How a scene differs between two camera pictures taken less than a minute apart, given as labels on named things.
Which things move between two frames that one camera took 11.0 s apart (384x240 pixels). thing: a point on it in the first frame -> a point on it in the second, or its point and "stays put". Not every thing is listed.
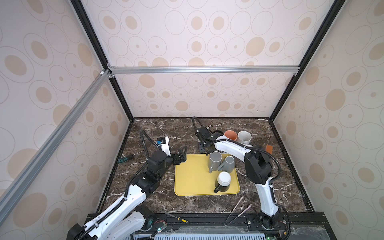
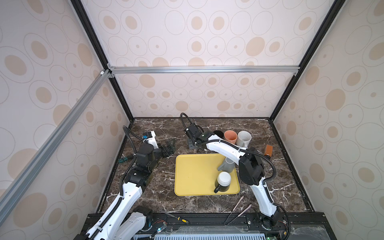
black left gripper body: [171, 160] -> [159, 153]
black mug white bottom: [224, 180] stays put
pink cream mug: [231, 134] stays put
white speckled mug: [244, 137] stays put
